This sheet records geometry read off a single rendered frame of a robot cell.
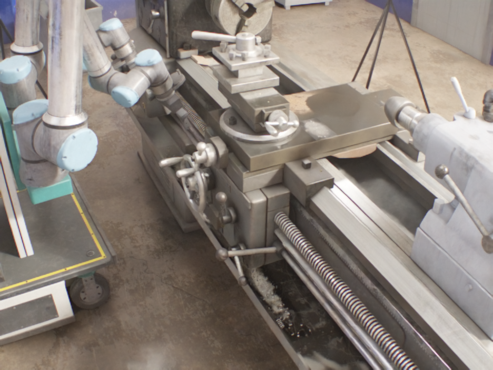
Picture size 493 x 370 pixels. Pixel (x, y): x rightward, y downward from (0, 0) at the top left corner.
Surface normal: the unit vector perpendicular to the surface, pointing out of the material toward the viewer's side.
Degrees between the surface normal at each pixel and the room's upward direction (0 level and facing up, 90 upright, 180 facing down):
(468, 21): 90
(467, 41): 90
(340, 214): 36
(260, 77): 0
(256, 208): 90
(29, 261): 0
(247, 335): 0
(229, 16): 90
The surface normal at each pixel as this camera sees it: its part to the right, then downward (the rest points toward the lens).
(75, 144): 0.79, 0.41
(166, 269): 0.00, -0.83
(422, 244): -0.90, 0.24
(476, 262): -0.79, -0.18
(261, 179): 0.43, 0.51
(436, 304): -0.52, -0.53
